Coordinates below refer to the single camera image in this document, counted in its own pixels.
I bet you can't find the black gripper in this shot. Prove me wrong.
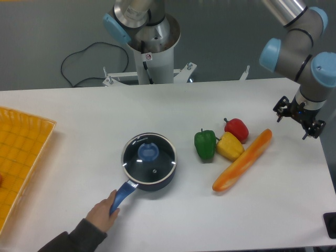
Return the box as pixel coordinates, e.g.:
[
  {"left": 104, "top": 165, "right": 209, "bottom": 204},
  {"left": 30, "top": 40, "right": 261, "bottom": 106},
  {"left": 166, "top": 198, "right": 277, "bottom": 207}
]
[{"left": 273, "top": 96, "right": 326, "bottom": 140}]

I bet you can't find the dark blue saucepan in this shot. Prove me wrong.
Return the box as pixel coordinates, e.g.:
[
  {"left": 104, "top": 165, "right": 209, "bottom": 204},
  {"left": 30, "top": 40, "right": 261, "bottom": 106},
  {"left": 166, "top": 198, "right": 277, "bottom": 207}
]
[{"left": 109, "top": 132, "right": 177, "bottom": 215}]

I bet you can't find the glass lid blue knob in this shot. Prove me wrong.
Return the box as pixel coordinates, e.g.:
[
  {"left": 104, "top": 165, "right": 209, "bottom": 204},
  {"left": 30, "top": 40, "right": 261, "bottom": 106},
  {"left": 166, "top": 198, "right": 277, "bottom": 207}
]
[{"left": 121, "top": 133, "right": 177, "bottom": 185}]

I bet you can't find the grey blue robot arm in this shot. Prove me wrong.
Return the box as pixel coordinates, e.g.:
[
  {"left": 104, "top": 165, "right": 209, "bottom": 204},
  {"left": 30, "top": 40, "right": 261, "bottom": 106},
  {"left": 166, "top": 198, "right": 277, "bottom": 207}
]
[{"left": 103, "top": 1, "right": 335, "bottom": 138}]

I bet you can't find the grey sleeved forearm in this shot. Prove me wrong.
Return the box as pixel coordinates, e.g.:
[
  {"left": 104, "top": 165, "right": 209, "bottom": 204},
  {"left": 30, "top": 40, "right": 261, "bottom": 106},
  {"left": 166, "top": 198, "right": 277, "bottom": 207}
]
[{"left": 38, "top": 218, "right": 107, "bottom": 252}]

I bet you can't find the person's hand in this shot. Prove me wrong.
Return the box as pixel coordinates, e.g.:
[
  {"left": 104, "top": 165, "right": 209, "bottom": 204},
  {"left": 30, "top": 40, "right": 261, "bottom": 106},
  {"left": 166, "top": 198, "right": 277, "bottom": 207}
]
[{"left": 85, "top": 190, "right": 120, "bottom": 233}]

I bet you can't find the orange toy baguette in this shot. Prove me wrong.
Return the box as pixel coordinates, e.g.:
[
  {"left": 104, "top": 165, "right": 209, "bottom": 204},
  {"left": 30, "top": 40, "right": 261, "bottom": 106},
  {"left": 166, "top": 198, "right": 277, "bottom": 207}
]
[{"left": 212, "top": 129, "right": 272, "bottom": 192}]

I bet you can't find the red toy bell pepper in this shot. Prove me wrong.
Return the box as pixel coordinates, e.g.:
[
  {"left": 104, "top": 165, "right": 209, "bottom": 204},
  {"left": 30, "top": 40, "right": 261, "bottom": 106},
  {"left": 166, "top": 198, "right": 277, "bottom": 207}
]
[{"left": 224, "top": 118, "right": 249, "bottom": 144}]

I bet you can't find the yellow toy bell pepper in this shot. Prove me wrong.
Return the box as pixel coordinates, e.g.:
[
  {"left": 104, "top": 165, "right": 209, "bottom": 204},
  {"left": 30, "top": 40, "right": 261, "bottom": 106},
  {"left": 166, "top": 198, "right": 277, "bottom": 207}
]
[{"left": 216, "top": 132, "right": 245, "bottom": 162}]

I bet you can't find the green toy bell pepper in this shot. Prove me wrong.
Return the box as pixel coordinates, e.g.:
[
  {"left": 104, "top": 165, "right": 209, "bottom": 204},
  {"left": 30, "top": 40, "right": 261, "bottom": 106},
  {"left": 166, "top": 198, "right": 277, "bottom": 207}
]
[{"left": 194, "top": 128, "right": 219, "bottom": 161}]

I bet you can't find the black object table edge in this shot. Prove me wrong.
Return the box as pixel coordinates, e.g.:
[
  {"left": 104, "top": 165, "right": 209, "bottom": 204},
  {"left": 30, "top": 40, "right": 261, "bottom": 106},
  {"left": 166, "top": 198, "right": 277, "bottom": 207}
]
[{"left": 323, "top": 212, "right": 336, "bottom": 239}]

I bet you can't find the yellow woven basket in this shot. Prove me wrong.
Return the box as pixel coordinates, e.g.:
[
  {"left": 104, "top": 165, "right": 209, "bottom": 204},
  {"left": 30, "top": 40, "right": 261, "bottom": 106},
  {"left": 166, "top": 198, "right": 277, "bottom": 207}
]
[{"left": 1, "top": 107, "right": 57, "bottom": 233}]

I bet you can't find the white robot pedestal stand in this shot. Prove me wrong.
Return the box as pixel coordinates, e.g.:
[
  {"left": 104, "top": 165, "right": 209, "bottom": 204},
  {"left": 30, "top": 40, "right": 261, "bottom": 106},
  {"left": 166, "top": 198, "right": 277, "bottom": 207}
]
[{"left": 102, "top": 15, "right": 251, "bottom": 87}]

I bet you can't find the black floor cable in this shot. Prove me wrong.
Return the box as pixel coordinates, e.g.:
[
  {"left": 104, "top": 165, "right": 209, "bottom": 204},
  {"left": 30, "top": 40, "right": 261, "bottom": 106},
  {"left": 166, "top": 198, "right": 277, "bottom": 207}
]
[{"left": 60, "top": 41, "right": 129, "bottom": 88}]

